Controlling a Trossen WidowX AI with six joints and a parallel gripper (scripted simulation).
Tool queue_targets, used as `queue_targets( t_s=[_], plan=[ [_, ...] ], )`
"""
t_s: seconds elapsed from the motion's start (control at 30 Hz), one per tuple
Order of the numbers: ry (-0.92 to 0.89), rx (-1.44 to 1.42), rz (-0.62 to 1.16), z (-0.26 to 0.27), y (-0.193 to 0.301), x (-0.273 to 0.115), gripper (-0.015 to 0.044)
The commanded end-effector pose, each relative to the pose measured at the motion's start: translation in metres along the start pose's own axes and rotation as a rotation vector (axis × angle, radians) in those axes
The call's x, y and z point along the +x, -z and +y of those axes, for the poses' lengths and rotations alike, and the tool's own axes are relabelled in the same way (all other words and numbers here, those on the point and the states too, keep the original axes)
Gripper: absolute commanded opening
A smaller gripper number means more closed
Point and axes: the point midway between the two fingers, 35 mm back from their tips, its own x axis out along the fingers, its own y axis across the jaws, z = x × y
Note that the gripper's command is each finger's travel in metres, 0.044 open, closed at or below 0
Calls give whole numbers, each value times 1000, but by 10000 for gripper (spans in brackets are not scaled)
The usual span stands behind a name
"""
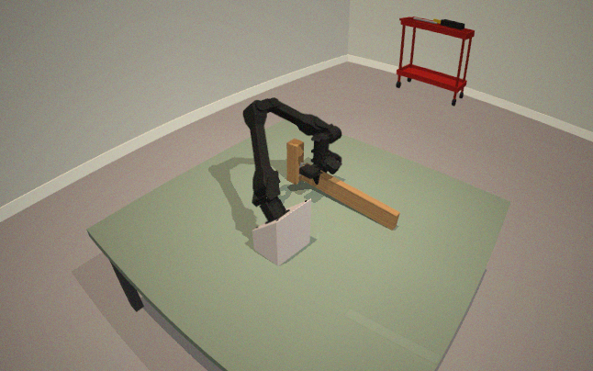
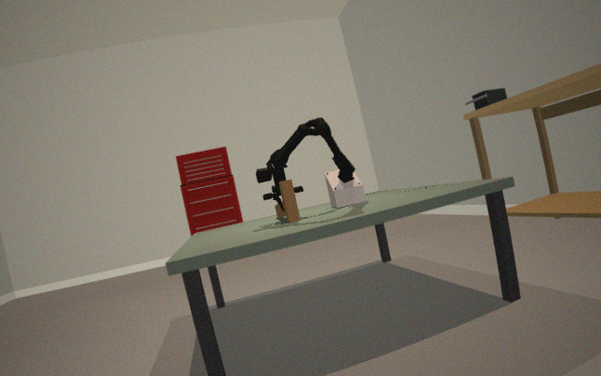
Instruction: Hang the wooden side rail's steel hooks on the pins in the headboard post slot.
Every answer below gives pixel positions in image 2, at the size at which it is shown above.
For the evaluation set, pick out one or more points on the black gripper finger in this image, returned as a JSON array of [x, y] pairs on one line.
[[278, 200]]

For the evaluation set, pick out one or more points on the brown wooden post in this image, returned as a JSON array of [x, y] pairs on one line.
[[289, 201]]

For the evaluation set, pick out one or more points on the brown wooden board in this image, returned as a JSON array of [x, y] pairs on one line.
[[279, 211]]

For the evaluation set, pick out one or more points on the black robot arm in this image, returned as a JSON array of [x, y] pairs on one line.
[[280, 157]]

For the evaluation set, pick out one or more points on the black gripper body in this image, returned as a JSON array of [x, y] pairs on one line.
[[276, 195]]

